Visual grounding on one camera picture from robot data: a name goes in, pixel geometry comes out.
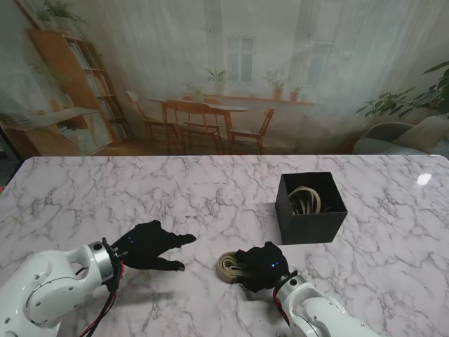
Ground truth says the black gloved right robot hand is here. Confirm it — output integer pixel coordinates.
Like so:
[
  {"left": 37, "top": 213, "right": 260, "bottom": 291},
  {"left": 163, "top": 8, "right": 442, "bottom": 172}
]
[{"left": 234, "top": 241, "right": 291, "bottom": 294}]

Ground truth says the right arm red black cable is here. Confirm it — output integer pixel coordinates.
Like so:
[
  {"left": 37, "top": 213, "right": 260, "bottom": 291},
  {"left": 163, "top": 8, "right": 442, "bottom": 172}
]
[{"left": 272, "top": 287, "right": 292, "bottom": 326}]

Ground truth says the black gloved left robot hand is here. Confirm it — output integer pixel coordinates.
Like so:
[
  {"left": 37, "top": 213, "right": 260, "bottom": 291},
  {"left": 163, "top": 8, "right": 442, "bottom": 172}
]
[{"left": 110, "top": 220, "right": 196, "bottom": 272}]

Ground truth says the beige woven belt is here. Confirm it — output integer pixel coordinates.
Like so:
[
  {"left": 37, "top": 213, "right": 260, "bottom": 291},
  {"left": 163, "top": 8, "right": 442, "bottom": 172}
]
[{"left": 288, "top": 185, "right": 323, "bottom": 216}]

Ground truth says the printed room scene backdrop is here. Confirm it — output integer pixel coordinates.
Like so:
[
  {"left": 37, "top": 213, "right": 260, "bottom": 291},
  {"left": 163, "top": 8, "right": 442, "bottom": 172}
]
[{"left": 0, "top": 0, "right": 449, "bottom": 157}]

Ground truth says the arm red black cable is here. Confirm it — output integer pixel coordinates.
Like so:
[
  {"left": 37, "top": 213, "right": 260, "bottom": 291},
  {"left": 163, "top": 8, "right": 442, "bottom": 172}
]
[
  {"left": 272, "top": 287, "right": 292, "bottom": 326},
  {"left": 79, "top": 261, "right": 123, "bottom": 337}
]

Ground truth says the left arm red black cable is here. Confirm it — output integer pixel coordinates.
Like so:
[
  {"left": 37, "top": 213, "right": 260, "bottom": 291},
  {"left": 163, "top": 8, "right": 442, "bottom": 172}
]
[{"left": 79, "top": 261, "right": 123, "bottom": 337}]

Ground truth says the beige woven belt looped end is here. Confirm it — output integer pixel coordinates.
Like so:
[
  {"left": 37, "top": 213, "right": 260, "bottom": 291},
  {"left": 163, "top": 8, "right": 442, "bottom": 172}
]
[{"left": 214, "top": 251, "right": 248, "bottom": 284}]

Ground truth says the black square storage box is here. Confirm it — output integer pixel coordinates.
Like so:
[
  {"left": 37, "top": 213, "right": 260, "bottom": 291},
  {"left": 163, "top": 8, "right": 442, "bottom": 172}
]
[{"left": 274, "top": 171, "right": 348, "bottom": 246}]

